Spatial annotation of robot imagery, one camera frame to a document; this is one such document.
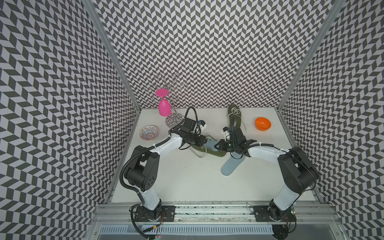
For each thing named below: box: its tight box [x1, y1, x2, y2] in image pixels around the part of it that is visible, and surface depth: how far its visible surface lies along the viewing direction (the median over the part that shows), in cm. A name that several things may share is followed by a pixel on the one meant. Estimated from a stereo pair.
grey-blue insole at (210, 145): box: [205, 140, 219, 152], surface depth 91 cm
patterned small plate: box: [139, 125, 158, 141], surface depth 104 cm
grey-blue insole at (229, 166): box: [221, 151, 246, 176], surface depth 89 cm
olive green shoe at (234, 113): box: [227, 104, 242, 131], surface depth 110 cm
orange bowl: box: [255, 117, 272, 131], surface depth 107 cm
